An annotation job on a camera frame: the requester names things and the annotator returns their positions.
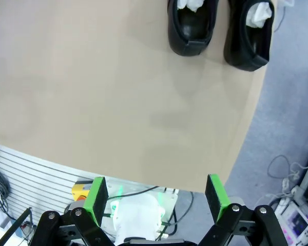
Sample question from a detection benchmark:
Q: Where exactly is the cables and power strip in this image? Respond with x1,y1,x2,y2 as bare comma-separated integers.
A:
272,163,308,246

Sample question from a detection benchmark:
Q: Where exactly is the white slotted aluminium panel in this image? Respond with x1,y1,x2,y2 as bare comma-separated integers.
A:
0,145,95,226

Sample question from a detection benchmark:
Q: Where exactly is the thin black rod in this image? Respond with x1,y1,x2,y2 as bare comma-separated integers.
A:
0,207,33,246

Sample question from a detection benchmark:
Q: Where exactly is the white power strip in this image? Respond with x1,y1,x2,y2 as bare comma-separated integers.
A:
282,176,300,198

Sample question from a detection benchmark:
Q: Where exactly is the grey looped floor cable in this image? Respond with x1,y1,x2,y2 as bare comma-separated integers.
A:
268,155,291,180

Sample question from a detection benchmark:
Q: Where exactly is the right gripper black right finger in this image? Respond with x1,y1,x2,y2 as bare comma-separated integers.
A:
195,173,293,246

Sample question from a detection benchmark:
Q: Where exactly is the yellow emergency stop box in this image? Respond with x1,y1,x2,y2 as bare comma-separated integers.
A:
71,180,93,203

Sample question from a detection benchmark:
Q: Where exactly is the black floor cable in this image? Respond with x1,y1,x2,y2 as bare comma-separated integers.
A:
166,191,196,236

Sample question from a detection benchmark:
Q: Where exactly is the black leather slip-on shoe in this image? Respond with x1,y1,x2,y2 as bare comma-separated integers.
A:
223,0,276,72
167,0,219,57

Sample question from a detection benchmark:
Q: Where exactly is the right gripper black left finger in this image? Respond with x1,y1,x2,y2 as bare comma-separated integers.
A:
35,176,111,246

